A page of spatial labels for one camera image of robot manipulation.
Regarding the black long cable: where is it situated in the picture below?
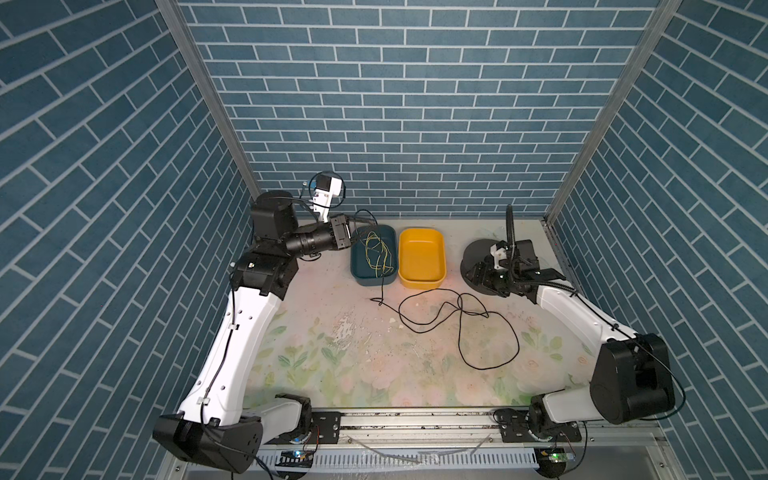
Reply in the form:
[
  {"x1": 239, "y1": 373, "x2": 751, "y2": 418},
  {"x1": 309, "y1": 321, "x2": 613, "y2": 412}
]
[{"x1": 351, "y1": 208, "x2": 522, "y2": 371}]

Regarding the aluminium corner post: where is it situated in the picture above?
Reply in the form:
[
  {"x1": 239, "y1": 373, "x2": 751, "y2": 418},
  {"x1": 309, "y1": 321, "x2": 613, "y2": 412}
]
[
  {"x1": 156, "y1": 0, "x2": 261, "y2": 200},
  {"x1": 543, "y1": 0, "x2": 682, "y2": 228}
]

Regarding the dark teal plastic bin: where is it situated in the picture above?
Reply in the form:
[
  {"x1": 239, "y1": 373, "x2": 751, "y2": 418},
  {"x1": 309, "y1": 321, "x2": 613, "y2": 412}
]
[{"x1": 350, "y1": 225, "x2": 399, "y2": 287}]

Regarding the dark grey perforated spool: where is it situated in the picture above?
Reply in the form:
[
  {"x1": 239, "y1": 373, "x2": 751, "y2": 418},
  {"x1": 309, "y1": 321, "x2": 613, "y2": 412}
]
[{"x1": 460, "y1": 239, "x2": 525, "y2": 297}]

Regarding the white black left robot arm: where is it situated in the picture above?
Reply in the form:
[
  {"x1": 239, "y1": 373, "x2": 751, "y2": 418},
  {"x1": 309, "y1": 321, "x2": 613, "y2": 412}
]
[{"x1": 152, "y1": 185, "x2": 352, "y2": 474}]

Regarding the aluminium corner post right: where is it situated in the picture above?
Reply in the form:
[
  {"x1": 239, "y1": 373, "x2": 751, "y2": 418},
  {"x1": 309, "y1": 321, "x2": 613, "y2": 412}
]
[{"x1": 543, "y1": 0, "x2": 682, "y2": 228}]

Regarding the yellow thin cable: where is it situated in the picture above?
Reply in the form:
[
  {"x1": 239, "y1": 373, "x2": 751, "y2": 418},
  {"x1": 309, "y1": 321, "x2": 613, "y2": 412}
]
[{"x1": 363, "y1": 230, "x2": 395, "y2": 280}]

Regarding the yellow plastic bin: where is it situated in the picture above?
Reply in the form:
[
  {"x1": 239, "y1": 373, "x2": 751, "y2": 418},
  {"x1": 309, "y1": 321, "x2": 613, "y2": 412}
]
[{"x1": 398, "y1": 228, "x2": 447, "y2": 290}]

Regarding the aluminium front rail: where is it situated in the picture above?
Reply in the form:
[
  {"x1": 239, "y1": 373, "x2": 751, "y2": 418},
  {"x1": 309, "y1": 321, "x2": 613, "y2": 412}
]
[{"x1": 152, "y1": 401, "x2": 683, "y2": 479}]

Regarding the aluminium corner post left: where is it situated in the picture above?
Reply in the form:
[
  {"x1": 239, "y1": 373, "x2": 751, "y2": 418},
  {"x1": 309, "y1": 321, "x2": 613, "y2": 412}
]
[{"x1": 156, "y1": 0, "x2": 261, "y2": 200}]

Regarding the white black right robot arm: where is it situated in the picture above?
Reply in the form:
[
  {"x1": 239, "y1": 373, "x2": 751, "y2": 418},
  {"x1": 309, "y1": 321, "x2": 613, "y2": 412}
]
[{"x1": 460, "y1": 206, "x2": 682, "y2": 441}]

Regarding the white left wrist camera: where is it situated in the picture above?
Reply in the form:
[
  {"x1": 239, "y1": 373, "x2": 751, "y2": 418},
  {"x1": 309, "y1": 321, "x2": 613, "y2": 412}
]
[{"x1": 308, "y1": 171, "x2": 345, "y2": 223}]

